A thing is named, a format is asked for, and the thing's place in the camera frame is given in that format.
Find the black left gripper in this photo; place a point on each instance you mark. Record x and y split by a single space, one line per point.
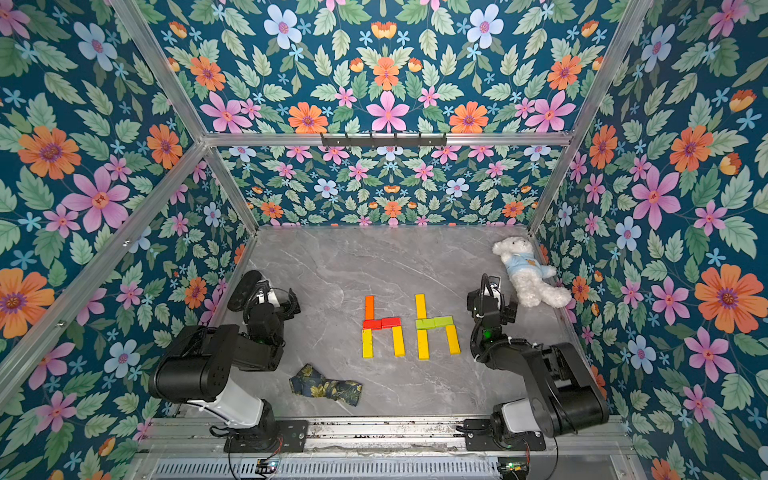
284 308

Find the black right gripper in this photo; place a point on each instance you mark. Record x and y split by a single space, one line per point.
486 298

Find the lime green block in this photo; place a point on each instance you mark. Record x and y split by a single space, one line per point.
425 324
442 322

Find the red block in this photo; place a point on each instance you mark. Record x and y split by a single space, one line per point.
391 322
372 325

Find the orange block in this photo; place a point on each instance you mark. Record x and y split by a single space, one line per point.
369 308

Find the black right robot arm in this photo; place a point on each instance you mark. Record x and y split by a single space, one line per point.
562 396

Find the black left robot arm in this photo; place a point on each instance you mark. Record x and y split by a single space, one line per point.
196 368

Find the black oval pad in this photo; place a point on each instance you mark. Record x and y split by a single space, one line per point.
243 291

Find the white teddy bear blue shirt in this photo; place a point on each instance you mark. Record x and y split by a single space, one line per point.
528 276

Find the dark floral cloth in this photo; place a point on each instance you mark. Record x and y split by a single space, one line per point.
310 382

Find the white ventilation grille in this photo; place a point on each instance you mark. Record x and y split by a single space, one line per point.
330 468

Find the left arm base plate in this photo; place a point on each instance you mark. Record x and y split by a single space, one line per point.
269 436

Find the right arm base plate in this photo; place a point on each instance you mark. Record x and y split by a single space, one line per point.
487 434

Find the black hook rail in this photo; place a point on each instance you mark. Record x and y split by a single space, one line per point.
370 140

